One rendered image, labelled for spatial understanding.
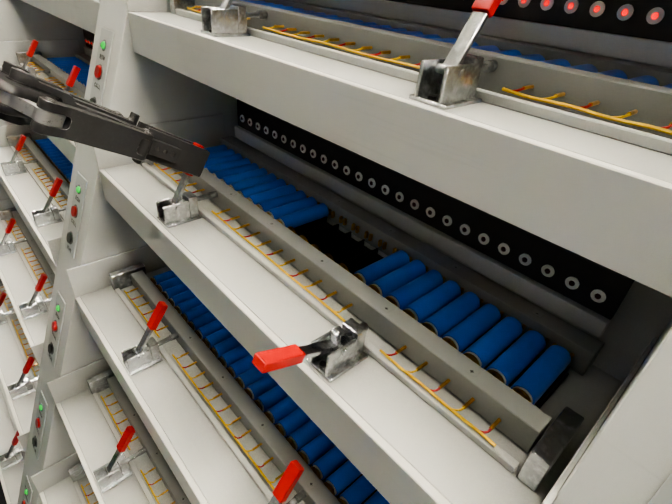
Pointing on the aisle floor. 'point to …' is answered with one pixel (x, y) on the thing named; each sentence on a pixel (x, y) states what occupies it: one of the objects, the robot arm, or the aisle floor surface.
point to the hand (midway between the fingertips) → (170, 150)
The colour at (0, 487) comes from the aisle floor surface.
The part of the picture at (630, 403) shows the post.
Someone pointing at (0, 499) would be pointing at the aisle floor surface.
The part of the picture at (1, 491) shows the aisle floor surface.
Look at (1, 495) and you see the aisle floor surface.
